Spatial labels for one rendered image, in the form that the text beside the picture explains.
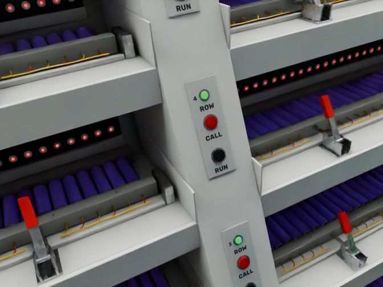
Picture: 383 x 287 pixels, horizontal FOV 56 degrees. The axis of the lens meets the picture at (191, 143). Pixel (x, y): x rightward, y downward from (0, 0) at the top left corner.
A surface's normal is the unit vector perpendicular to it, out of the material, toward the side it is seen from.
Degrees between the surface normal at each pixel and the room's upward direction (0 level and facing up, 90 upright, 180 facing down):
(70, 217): 111
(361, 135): 21
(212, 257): 90
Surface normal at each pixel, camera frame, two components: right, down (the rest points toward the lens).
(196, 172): 0.38, 0.13
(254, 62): 0.44, 0.46
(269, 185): -0.08, -0.83
